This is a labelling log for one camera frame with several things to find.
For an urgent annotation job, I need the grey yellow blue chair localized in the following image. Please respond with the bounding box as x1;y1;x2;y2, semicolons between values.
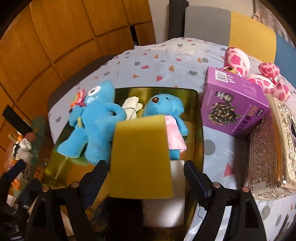
184;6;295;85

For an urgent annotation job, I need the yellow sponge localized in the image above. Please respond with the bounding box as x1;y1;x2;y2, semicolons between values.
109;115;174;199

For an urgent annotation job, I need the purple snack box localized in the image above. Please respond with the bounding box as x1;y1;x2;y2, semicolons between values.
201;67;269;137

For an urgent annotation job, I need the small blue bear pink dress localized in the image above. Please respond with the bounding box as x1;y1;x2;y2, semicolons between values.
142;94;189;161

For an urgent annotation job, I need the patterned plastic tablecloth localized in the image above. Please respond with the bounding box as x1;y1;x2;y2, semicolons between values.
48;37;296;241

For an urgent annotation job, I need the ornate silver tissue box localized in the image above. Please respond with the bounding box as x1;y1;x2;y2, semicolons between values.
245;94;295;200

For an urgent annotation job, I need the pink spotted plush toy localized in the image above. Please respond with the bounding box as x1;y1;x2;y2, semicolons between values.
219;47;291;102

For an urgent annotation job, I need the wooden wardrobe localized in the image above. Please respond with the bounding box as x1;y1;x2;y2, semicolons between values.
1;1;155;140

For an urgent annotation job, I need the gold metal tin tray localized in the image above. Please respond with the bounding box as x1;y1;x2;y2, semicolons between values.
41;87;205;241

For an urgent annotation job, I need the large blue plush monster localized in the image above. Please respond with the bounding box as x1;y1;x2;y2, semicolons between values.
57;80;126;165

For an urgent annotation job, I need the pink patterned curtain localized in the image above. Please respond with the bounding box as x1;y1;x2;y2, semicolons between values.
252;1;292;43

